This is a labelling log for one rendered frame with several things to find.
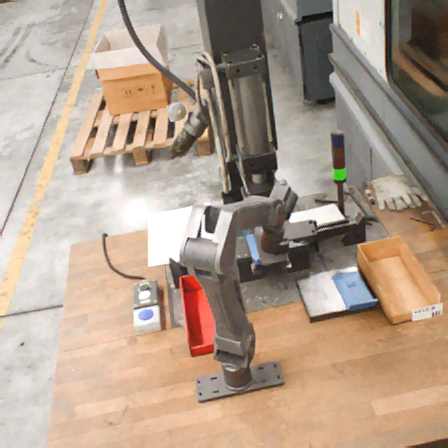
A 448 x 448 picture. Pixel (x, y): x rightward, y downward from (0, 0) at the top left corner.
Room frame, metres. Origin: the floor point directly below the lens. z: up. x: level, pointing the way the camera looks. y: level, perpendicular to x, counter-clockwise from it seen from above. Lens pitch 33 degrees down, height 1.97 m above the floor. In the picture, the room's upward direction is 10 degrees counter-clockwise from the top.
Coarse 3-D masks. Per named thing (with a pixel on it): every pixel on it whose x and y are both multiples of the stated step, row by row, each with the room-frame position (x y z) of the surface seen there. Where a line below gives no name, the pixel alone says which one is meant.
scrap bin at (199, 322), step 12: (192, 276) 1.34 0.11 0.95; (192, 288) 1.34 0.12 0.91; (192, 300) 1.30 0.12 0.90; (204, 300) 1.29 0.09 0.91; (192, 312) 1.25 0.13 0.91; (204, 312) 1.24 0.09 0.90; (192, 324) 1.20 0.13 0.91; (204, 324) 1.20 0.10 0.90; (192, 336) 1.16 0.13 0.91; (204, 336) 1.15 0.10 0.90; (192, 348) 1.09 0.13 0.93; (204, 348) 1.09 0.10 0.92
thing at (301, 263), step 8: (304, 248) 1.35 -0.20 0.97; (288, 256) 1.34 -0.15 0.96; (296, 256) 1.34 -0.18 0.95; (304, 256) 1.35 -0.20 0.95; (240, 264) 1.34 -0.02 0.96; (248, 264) 1.34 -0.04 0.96; (296, 264) 1.34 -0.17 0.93; (304, 264) 1.35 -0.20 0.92; (240, 272) 1.34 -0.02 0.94; (248, 272) 1.34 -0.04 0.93; (288, 272) 1.34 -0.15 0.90; (240, 280) 1.34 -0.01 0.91; (248, 280) 1.34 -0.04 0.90
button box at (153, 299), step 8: (104, 240) 1.67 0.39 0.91; (104, 248) 1.62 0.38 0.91; (104, 256) 1.58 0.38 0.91; (120, 272) 1.48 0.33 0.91; (144, 280) 1.40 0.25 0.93; (152, 280) 1.38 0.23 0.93; (136, 288) 1.36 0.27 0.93; (152, 288) 1.35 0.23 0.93; (136, 296) 1.33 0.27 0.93; (152, 296) 1.32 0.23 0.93; (136, 304) 1.29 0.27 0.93; (144, 304) 1.29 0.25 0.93; (152, 304) 1.29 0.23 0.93
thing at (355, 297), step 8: (352, 272) 1.27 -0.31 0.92; (336, 280) 1.25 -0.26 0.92; (344, 280) 1.24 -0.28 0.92; (352, 280) 1.24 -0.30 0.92; (360, 280) 1.23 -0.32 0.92; (344, 288) 1.21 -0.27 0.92; (352, 288) 1.21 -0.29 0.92; (360, 288) 1.20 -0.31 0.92; (344, 296) 1.18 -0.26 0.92; (352, 296) 1.18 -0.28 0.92; (360, 296) 1.17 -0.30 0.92; (368, 296) 1.17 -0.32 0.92; (352, 304) 1.12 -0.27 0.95; (360, 304) 1.12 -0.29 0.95; (368, 304) 1.13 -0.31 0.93; (376, 304) 1.13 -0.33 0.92
